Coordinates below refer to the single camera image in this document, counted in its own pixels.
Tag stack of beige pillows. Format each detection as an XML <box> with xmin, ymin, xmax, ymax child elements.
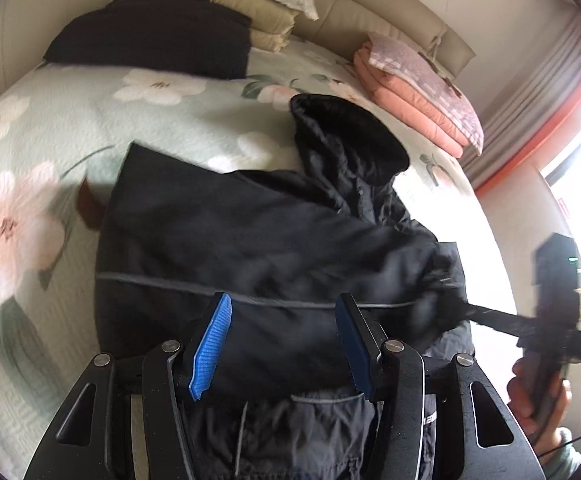
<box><xmin>135</xmin><ymin>0</ymin><xmax>301</xmax><ymax>53</ymax></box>

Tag floral green bedspread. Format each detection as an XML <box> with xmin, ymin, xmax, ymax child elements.
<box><xmin>0</xmin><ymin>40</ymin><xmax>516</xmax><ymax>467</ymax></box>

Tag orange window frame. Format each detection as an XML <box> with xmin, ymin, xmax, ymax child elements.
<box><xmin>473</xmin><ymin>52</ymin><xmax>581</xmax><ymax>197</ymax></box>

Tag person's right hand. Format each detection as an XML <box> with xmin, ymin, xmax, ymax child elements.
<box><xmin>507</xmin><ymin>359</ymin><xmax>572</xmax><ymax>453</ymax></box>

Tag black jacket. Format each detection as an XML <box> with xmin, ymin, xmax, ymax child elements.
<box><xmin>94</xmin><ymin>92</ymin><xmax>474</xmax><ymax>480</ymax></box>

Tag grey curtain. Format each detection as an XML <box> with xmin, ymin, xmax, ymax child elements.
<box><xmin>463</xmin><ymin>10</ymin><xmax>581</xmax><ymax>192</ymax></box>

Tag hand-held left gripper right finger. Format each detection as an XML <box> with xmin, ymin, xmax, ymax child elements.
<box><xmin>335</xmin><ymin>293</ymin><xmax>547</xmax><ymax>480</ymax></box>

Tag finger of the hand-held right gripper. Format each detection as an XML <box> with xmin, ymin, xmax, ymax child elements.
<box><xmin>441</xmin><ymin>270</ymin><xmax>539</xmax><ymax>333</ymax></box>

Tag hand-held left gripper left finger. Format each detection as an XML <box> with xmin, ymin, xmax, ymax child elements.
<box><xmin>23</xmin><ymin>292</ymin><xmax>233</xmax><ymax>480</ymax></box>

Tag person's right forearm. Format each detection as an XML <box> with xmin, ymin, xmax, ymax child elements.
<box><xmin>538</xmin><ymin>426</ymin><xmax>581</xmax><ymax>478</ymax></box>

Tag folded black clothes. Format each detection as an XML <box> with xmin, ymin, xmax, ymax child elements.
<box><xmin>44</xmin><ymin>0</ymin><xmax>252</xmax><ymax>80</ymax></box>

